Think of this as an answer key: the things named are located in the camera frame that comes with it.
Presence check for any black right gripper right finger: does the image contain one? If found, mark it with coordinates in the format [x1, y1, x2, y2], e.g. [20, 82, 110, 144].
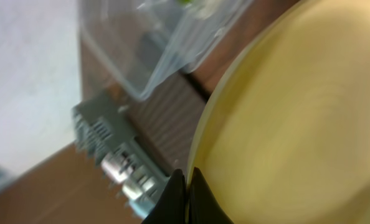
[189, 167, 233, 224]

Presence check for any grey plastic dishwasher rack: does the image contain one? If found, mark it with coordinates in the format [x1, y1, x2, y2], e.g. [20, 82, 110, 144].
[72, 93, 173, 220]

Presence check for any yellow plate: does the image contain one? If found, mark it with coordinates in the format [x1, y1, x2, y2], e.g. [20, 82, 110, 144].
[189, 0, 370, 223]

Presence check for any yellow green snack wrapper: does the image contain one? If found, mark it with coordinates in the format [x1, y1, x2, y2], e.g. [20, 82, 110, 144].
[176, 0, 194, 6]

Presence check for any clear plastic waste bin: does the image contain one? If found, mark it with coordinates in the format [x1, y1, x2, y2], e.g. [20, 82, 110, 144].
[77, 0, 253, 101]

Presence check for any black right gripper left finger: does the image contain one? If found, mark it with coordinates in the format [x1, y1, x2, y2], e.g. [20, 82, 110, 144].
[141, 169, 186, 224]

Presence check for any dark brown serving tray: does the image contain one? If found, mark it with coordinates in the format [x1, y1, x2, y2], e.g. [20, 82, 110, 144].
[127, 74, 209, 172]

